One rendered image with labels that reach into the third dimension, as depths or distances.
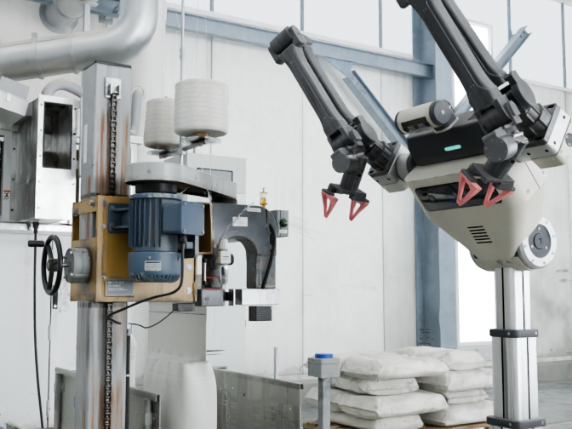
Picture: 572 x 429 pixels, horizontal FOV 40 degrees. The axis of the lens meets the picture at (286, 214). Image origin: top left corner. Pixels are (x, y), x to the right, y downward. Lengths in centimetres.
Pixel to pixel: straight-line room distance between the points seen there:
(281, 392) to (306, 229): 481
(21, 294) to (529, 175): 358
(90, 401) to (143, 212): 59
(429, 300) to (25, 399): 464
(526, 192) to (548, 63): 834
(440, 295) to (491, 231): 588
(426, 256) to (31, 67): 485
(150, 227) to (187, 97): 41
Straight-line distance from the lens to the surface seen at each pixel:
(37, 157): 467
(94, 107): 248
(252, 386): 306
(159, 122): 258
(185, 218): 217
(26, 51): 508
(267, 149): 745
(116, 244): 238
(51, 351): 517
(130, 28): 503
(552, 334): 1004
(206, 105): 234
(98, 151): 245
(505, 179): 193
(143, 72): 590
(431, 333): 842
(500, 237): 229
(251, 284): 261
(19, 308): 511
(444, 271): 821
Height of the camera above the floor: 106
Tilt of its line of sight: 6 degrees up
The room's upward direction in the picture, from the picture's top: straight up
